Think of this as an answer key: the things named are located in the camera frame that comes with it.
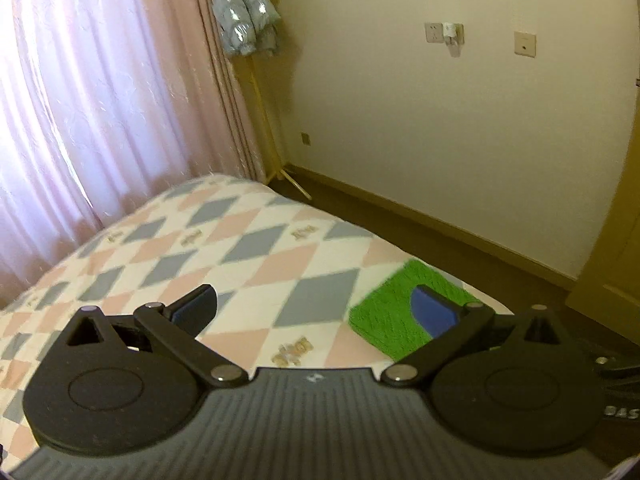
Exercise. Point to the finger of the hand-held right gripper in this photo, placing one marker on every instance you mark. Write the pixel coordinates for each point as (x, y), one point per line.
(617, 366)

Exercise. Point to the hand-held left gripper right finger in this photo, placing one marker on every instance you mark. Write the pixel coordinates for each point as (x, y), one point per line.
(432, 312)

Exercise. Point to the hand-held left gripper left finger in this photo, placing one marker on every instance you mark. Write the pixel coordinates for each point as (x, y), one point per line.
(192, 310)

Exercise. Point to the green knit sweater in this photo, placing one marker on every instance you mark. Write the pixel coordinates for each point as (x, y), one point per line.
(380, 320)

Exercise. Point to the bed with diamond-pattern sheet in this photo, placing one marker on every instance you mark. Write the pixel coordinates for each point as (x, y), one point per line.
(225, 260)

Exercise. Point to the wooden baseboard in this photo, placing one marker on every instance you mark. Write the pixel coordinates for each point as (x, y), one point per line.
(425, 220)

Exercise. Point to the wooden door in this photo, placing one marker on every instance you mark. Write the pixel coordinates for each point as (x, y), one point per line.
(615, 260)

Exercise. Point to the wooden coat rack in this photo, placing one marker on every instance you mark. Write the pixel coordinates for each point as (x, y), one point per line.
(265, 125)

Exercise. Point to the pink curtain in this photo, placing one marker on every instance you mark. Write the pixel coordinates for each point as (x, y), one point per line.
(200, 85)

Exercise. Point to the white sheer curtain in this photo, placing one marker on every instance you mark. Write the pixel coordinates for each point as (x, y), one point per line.
(60, 110)

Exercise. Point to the white plug adapter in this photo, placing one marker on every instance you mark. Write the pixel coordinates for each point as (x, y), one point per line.
(453, 37)

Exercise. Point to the pale blue puffer jacket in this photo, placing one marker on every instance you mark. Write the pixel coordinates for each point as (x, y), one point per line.
(245, 10)

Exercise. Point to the brown wall outlet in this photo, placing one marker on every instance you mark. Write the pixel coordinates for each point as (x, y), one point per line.
(305, 138)

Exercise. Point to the white wall socket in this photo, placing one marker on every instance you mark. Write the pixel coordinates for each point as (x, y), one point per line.
(434, 32)

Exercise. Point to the beige wall plate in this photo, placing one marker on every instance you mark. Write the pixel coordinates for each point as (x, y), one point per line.
(525, 44)

